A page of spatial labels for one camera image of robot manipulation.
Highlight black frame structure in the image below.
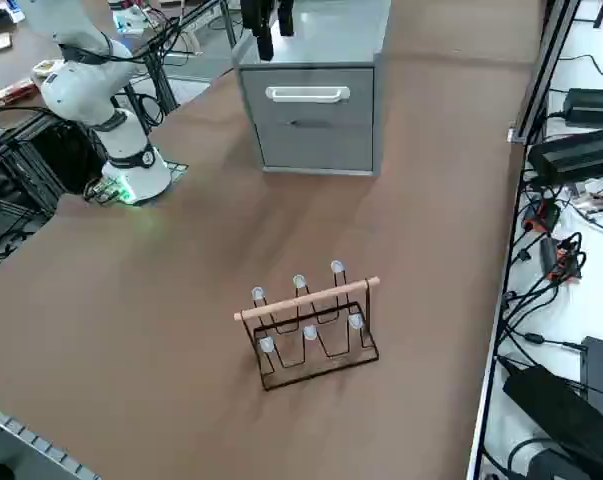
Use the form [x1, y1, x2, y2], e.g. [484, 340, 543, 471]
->
[0, 107, 107, 221]

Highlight small black power supply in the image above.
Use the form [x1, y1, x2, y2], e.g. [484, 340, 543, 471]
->
[562, 87, 603, 127]

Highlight large black power supply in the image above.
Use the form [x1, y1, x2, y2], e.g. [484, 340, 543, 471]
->
[527, 125, 603, 185]

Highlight red packet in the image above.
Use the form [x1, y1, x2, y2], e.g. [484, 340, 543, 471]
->
[0, 79, 36, 110]

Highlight gray drawer cabinet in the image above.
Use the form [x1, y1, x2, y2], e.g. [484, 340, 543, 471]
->
[230, 0, 392, 177]

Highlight orange black electronics module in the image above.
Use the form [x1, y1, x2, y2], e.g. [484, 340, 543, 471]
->
[539, 233, 588, 287]

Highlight aluminium frame post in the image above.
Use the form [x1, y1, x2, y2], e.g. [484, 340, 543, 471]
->
[508, 0, 582, 146]

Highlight long black power brick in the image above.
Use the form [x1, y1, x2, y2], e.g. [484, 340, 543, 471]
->
[502, 363, 603, 480]

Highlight black cable with ferrite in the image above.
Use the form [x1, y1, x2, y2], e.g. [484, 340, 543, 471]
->
[498, 327, 585, 351]

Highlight black wire cup holder rack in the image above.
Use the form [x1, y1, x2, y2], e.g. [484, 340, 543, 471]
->
[233, 258, 382, 393]

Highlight gray lower drawer front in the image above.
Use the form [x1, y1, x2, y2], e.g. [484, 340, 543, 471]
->
[254, 118, 376, 172]

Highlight red black adapter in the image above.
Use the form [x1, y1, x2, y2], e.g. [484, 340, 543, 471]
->
[524, 198, 562, 235]

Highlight black power cable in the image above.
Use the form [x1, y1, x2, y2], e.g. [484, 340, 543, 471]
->
[558, 52, 603, 77]

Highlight gray drawer with white handle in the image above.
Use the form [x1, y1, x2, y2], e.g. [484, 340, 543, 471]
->
[240, 67, 376, 126]

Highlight perforated metal edge rail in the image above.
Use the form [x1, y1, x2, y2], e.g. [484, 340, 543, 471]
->
[0, 399, 102, 480]

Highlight small food packet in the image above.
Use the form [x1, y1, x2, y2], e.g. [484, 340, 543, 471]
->
[32, 58, 65, 80]

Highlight small circuit board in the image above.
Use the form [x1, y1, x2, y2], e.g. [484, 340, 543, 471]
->
[573, 177, 603, 214]

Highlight blue white box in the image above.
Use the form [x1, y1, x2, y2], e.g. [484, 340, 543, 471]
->
[3, 0, 32, 24]

